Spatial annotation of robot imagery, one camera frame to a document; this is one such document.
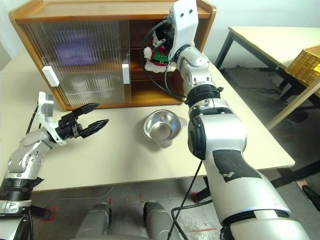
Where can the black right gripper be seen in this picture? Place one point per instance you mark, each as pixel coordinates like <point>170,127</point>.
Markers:
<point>166,36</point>

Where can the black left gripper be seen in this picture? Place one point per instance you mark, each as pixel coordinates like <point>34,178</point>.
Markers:
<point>70,127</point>

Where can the white plush toy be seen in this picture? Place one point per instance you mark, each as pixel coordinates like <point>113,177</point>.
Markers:
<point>160,58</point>

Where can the ribbed glass sliding door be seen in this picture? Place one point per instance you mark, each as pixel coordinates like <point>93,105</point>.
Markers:
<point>32,50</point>
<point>125,37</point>

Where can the purple tissue pack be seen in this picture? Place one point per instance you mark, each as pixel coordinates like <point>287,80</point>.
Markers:
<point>75,50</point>

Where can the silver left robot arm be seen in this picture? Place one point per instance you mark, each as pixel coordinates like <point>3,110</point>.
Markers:
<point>27,150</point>

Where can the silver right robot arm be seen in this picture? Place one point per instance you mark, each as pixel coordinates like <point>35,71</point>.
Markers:
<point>225,175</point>

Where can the wooden cabinet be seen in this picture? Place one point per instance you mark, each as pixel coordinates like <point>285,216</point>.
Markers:
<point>75,10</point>

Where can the metal bowl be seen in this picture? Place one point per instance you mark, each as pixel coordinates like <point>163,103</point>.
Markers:
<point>162,127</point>

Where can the beige table with black legs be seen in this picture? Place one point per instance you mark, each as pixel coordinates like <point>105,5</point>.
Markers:
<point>255,42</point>

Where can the red floor tape square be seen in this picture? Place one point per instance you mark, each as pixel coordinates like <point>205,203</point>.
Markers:
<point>55,212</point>

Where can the grey rounded left robot leg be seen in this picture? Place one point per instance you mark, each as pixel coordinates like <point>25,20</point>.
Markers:
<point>96,222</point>

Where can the grey rounded robot leg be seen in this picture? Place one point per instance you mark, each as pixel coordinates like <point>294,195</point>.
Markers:
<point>96,222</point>
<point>160,222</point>

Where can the grey rounded right robot leg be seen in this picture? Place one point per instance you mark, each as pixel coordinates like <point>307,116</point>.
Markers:
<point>160,222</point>

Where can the yellow wicker basket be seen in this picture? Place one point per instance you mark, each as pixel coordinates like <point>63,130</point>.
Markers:
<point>305,65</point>

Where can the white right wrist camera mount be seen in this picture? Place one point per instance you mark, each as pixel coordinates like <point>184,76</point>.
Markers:
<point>185,25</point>

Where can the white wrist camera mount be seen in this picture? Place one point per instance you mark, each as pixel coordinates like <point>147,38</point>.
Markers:
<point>185,25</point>
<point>43,120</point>

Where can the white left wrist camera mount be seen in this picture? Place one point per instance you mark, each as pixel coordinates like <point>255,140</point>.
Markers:
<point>43,120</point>

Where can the black table leg frame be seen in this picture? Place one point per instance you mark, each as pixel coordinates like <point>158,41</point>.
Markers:
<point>300,172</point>
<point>42,212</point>

